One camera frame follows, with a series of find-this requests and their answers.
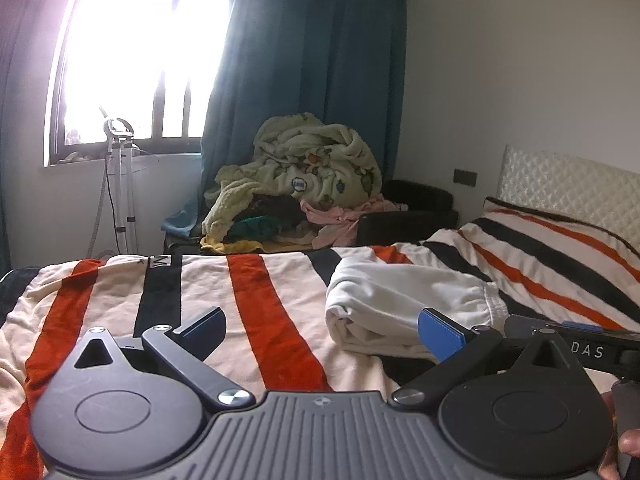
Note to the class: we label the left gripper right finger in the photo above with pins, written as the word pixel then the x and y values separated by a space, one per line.
pixel 462 354

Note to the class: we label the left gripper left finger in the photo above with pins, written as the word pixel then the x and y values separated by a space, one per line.
pixel 181 353

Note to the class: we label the white sweatpants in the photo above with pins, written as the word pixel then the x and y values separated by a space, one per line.
pixel 373 307

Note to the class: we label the person's right hand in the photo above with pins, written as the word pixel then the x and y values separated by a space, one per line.
pixel 628 444

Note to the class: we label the striped bed blanket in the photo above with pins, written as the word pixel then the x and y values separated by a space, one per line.
pixel 544 265

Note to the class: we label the yellow towel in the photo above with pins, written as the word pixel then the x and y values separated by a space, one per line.
pixel 224 248

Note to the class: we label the black armchair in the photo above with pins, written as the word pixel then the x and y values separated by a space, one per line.
pixel 428 210

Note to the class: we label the green garment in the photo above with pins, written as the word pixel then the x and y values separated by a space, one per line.
pixel 258 228

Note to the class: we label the white quilted headboard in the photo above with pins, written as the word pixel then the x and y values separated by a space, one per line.
pixel 579 188

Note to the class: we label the pink garment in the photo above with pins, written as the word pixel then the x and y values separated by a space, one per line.
pixel 338 226

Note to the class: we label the garment steamer stand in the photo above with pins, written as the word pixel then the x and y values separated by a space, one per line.
pixel 118 186

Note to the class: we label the teal curtain right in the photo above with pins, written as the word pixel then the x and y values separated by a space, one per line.
pixel 342 60

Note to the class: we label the dark wall switch plate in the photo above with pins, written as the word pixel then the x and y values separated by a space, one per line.
pixel 465 177

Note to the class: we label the window with dark frame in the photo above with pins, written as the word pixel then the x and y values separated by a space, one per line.
pixel 150 62

